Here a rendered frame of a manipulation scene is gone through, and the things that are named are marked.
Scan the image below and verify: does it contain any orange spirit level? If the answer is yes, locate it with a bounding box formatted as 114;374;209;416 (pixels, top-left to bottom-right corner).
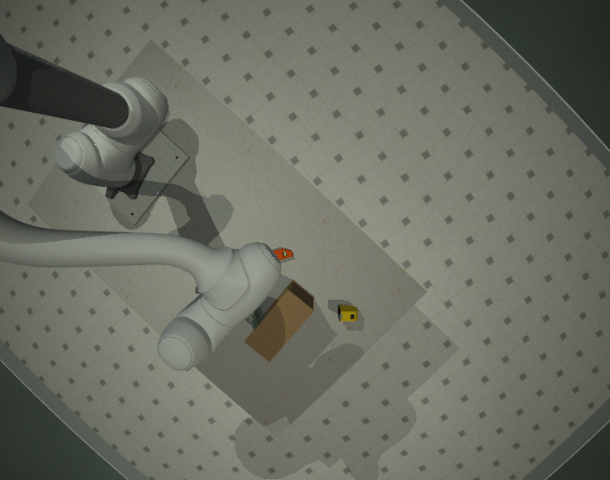
273;248;293;260

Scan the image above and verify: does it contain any brown wooden cabinet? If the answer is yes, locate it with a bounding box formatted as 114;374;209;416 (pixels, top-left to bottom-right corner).
245;280;314;362

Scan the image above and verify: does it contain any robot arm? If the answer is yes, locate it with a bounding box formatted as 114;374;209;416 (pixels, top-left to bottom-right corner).
0;34;281;371

